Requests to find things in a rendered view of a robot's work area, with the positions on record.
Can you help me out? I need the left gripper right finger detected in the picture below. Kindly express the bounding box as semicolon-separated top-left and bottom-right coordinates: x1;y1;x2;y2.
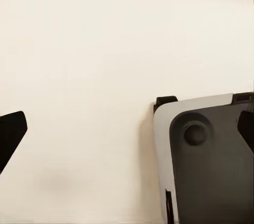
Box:
237;111;254;153

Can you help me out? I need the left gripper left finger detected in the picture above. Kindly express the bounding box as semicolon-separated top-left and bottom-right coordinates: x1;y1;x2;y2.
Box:
0;111;28;175

